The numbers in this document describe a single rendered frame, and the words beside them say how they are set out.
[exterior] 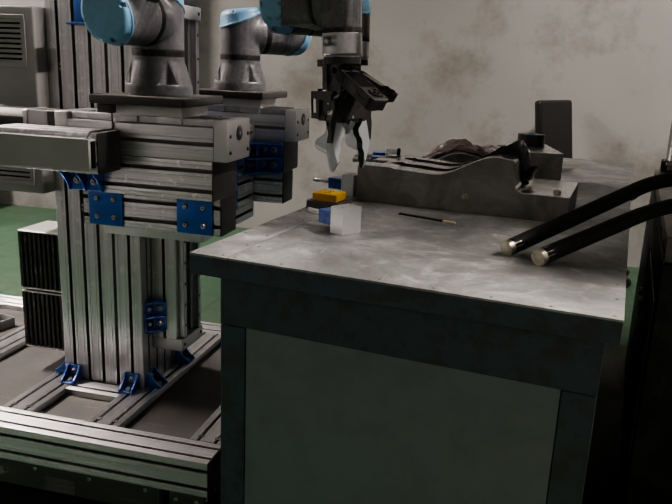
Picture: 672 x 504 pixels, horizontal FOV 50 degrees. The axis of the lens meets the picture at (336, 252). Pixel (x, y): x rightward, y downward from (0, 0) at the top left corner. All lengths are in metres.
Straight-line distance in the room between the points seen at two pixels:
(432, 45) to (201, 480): 3.38
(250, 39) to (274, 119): 0.24
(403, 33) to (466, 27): 0.38
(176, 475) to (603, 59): 3.55
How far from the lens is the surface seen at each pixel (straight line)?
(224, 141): 1.59
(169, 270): 1.99
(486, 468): 1.20
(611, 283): 1.23
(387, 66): 4.62
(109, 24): 1.54
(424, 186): 1.71
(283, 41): 2.16
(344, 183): 1.82
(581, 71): 4.56
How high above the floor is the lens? 1.12
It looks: 15 degrees down
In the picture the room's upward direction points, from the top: 2 degrees clockwise
